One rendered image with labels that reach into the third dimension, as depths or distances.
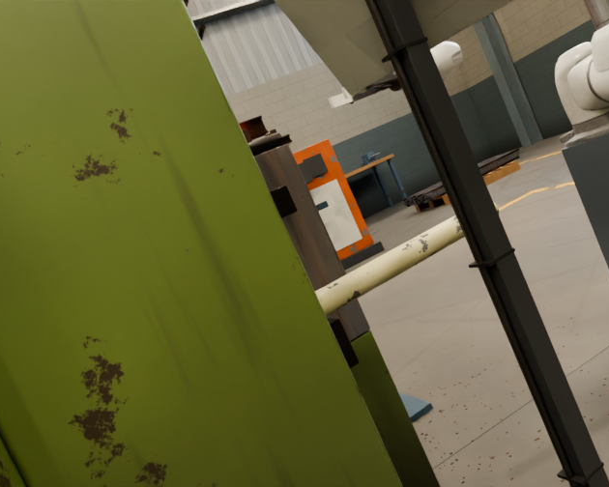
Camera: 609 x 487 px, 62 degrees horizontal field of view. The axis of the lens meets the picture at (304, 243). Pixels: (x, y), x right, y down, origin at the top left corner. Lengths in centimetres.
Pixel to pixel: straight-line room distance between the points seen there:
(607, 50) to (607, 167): 35
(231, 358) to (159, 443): 14
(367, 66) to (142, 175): 40
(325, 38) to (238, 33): 894
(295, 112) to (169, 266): 889
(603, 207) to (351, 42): 117
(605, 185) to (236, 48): 838
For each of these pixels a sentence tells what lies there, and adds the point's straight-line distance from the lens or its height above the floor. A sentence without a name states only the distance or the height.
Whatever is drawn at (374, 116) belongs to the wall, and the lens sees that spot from 1011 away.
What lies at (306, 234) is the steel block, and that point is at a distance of 108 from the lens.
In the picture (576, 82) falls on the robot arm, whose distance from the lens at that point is 177.
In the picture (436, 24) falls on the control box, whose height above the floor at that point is 94.
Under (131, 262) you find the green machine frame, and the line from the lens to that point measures 70.
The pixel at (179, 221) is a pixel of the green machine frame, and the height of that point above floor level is 83.
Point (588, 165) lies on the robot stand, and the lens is 181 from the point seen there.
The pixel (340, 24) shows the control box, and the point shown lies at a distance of 86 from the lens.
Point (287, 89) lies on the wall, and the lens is 964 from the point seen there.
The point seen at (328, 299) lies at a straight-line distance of 83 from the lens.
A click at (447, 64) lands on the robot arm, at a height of 97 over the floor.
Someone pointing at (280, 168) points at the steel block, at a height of 87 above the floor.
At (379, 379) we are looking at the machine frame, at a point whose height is 36.
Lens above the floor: 79
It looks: 4 degrees down
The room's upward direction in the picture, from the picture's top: 24 degrees counter-clockwise
